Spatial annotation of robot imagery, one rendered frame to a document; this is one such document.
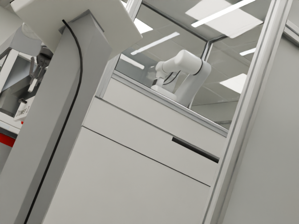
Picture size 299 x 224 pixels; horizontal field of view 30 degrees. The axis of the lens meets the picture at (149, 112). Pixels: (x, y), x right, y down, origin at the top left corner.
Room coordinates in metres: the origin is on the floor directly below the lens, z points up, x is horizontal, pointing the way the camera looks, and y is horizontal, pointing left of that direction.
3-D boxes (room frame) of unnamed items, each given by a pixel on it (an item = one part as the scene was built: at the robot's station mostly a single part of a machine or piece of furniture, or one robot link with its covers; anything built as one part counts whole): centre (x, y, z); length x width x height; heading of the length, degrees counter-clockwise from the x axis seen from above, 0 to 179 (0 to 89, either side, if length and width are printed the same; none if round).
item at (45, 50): (2.73, 0.60, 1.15); 0.08 x 0.07 x 0.09; 113
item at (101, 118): (2.97, 0.01, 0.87); 1.02 x 0.95 x 0.14; 23
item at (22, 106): (2.77, 0.59, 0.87); 0.29 x 0.02 x 0.11; 23
